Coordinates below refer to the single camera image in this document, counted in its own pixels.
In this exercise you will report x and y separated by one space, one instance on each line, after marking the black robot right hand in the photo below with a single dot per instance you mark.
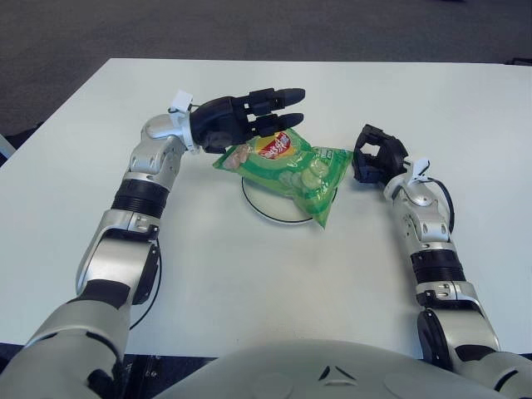
392 156

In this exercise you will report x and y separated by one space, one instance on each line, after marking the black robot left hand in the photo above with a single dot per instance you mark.
216 120

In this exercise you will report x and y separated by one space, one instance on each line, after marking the green potato chips bag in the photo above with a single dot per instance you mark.
291 174

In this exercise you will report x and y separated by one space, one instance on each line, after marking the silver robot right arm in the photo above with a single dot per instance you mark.
432 232

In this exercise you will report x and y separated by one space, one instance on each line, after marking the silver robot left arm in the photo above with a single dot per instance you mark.
124 249

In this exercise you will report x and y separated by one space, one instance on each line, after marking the white plate with black rim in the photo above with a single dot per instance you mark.
270 203

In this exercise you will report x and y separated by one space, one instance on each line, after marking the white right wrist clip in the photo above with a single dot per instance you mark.
420 168

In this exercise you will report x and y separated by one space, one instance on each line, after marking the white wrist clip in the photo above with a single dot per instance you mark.
183 99
420 168

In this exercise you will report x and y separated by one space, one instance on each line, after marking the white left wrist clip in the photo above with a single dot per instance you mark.
183 99

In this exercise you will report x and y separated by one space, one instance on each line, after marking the white desk leg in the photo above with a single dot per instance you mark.
4 145

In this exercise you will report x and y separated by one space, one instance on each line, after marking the grey robot torso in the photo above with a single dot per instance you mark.
291 374

